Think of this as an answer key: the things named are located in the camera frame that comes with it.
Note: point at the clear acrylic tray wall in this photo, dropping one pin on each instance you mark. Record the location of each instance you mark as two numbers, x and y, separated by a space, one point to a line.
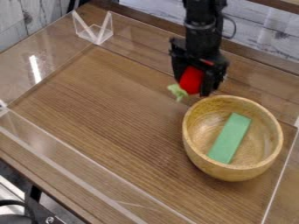
96 194

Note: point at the clear acrylic corner bracket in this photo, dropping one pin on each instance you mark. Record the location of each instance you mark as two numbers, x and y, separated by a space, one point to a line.
93 33

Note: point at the wooden bowl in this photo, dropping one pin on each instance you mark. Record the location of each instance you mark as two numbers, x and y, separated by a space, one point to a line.
259 148

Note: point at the green rectangular block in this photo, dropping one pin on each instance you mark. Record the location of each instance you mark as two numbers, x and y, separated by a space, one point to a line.
229 138

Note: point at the black metal table frame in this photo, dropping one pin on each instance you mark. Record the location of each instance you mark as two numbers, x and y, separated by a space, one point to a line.
26 211

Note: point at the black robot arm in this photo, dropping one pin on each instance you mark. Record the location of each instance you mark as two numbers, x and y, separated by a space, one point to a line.
203 24

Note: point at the red plush fruit green stem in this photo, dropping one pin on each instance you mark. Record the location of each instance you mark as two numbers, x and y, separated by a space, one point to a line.
188 85

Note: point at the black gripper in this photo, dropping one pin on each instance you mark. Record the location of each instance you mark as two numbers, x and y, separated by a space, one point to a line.
211 63

